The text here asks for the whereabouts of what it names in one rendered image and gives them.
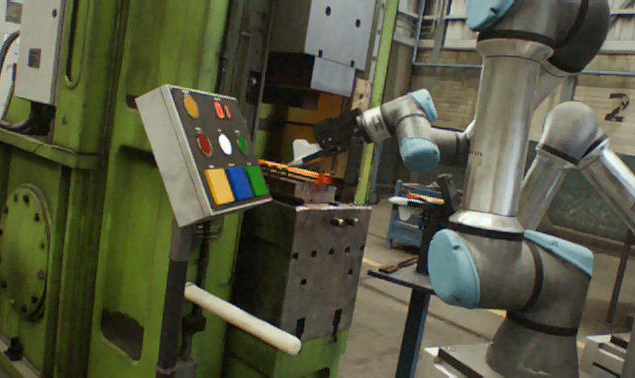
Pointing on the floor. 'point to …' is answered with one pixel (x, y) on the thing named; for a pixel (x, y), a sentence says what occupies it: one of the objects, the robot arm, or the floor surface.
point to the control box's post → (180, 255)
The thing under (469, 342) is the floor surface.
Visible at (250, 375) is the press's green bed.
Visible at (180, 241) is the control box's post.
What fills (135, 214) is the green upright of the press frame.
